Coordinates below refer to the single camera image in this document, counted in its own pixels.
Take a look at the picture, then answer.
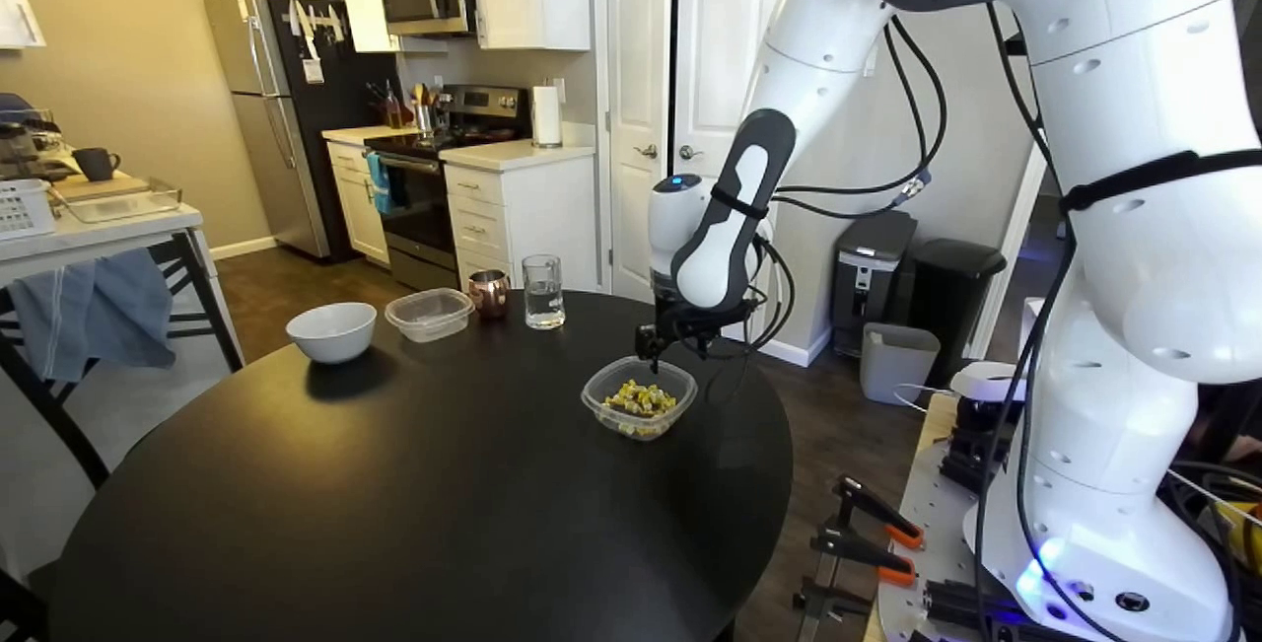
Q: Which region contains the clear plastic container with sweets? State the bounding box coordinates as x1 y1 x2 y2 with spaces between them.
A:
581 356 698 442

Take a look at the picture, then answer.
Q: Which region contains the small grey bin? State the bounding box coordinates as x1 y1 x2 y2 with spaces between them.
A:
859 322 942 407

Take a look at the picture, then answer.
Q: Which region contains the black mug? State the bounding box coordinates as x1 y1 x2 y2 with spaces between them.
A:
71 147 122 182

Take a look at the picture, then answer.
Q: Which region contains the stainless steel refrigerator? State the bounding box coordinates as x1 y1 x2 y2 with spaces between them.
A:
204 0 397 264

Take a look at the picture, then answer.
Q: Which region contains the grey step trash can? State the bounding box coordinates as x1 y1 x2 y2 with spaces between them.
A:
830 210 919 359

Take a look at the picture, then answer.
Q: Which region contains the knife rack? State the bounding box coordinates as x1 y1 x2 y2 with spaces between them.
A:
286 0 349 44

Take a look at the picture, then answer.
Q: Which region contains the teal towel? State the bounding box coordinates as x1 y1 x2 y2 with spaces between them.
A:
365 151 394 217

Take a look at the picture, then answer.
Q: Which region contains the paper towel roll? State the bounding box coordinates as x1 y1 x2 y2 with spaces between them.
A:
531 84 565 150

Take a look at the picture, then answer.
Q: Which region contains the black device with white top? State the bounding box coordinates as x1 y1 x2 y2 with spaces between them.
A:
940 361 1028 497

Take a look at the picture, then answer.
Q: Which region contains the wooden cutting board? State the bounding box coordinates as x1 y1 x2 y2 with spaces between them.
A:
53 172 151 202

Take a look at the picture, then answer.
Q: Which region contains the black stove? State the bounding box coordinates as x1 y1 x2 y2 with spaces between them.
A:
364 84 531 294

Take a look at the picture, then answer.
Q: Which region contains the white door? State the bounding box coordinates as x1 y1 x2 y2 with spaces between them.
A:
601 0 673 304
673 0 796 229

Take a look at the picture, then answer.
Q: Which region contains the empty clear plastic container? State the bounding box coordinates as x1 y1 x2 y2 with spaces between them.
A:
385 288 475 343

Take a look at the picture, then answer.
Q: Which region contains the copper mug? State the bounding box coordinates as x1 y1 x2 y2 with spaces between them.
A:
467 269 512 320

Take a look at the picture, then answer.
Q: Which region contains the heap of yellow sweets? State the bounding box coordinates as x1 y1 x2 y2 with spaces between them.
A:
603 379 679 422

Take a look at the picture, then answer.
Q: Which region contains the blue cloth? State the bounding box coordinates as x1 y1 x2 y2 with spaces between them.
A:
6 248 177 384

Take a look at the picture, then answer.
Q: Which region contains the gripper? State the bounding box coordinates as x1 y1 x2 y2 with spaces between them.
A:
635 295 766 374

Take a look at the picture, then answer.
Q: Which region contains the white side table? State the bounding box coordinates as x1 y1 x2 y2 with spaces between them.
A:
0 200 246 491

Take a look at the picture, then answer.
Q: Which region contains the white lower cabinet with drawers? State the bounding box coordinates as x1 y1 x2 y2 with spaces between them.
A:
439 138 601 294

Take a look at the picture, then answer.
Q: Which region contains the black trash can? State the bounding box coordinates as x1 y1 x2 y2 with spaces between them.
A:
905 238 1008 389

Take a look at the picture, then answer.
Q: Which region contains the white bowl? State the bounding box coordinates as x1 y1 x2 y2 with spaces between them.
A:
286 302 378 365

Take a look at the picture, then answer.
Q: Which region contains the black and orange clamp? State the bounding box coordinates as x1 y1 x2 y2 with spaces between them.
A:
810 529 918 589
833 476 926 551

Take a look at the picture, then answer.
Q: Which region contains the black bracket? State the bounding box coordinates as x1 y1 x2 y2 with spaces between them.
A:
922 578 1026 635

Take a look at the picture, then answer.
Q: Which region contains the white plastic basket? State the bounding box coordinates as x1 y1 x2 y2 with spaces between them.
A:
0 178 58 242

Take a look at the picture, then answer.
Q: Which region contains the glass baking dish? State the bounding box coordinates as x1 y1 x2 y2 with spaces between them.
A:
49 178 184 225

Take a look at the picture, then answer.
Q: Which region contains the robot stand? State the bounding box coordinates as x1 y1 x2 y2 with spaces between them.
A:
866 393 1262 642

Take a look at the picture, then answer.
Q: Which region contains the yellow cable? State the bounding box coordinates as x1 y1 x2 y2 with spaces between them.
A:
1215 499 1262 576

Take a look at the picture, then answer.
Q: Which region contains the glass of water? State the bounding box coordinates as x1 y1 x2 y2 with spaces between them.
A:
522 254 566 330

